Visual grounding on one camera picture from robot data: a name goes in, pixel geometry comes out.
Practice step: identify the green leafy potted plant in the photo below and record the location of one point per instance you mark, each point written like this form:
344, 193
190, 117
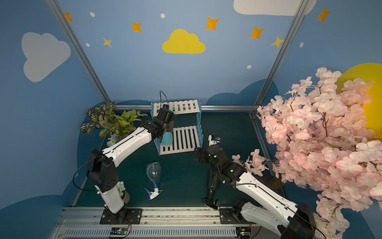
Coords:
113, 126

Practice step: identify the small green circuit board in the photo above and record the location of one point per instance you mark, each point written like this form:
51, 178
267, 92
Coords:
243, 233
119, 231

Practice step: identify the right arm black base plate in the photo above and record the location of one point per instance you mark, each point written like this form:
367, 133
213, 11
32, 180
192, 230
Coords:
232, 216

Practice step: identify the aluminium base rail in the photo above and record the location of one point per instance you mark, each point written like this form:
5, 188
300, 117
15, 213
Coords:
156, 223

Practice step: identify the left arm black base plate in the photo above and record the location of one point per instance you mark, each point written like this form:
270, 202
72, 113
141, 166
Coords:
124, 217

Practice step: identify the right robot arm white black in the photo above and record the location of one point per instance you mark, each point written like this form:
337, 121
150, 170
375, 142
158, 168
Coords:
275, 213

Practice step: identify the small green circuit board right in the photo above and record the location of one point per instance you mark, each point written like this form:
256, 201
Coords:
243, 233

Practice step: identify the pink cherry blossom tree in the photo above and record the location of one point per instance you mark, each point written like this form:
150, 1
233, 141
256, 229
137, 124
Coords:
323, 143

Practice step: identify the small white flower pot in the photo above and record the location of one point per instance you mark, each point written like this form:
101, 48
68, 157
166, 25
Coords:
122, 192

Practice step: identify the blue and white slatted shelf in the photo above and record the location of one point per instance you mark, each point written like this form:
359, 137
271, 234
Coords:
185, 137

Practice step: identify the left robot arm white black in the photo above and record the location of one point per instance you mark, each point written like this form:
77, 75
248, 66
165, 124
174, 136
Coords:
102, 167

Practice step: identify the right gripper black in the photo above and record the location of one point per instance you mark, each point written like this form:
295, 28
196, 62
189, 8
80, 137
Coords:
212, 175

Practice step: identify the small green circuit board left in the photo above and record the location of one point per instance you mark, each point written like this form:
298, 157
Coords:
119, 231

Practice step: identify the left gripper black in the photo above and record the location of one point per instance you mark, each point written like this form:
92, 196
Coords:
167, 125

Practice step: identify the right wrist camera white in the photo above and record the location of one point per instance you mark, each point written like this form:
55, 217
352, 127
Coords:
214, 139

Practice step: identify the clear blue-white spray bottle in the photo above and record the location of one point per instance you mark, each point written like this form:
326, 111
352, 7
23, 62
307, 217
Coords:
154, 172

